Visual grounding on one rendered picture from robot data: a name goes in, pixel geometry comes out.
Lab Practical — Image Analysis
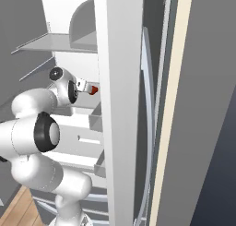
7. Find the white fridge drawer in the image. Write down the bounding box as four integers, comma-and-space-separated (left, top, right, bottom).
45, 113, 106, 172

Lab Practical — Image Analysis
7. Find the white fridge door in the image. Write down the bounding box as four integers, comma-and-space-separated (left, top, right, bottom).
93, 0, 146, 226

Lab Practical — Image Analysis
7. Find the grey curved fridge door handle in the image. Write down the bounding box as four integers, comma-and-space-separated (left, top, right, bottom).
134, 26, 157, 226

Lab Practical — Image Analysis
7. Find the red bell pepper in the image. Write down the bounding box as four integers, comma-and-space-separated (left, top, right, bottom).
88, 85, 100, 96

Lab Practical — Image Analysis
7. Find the grey fridge door bin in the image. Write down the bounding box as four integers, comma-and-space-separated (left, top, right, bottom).
93, 149, 107, 179
88, 101, 104, 133

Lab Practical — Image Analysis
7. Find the clear glass fridge shelf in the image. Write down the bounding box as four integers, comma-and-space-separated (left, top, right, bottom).
18, 55, 57, 83
10, 31, 100, 55

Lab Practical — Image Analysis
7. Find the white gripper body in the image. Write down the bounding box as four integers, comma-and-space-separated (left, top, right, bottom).
81, 79, 92, 94

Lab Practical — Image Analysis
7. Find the grey cabinet side panel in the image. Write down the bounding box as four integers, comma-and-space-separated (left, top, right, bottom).
148, 0, 236, 226

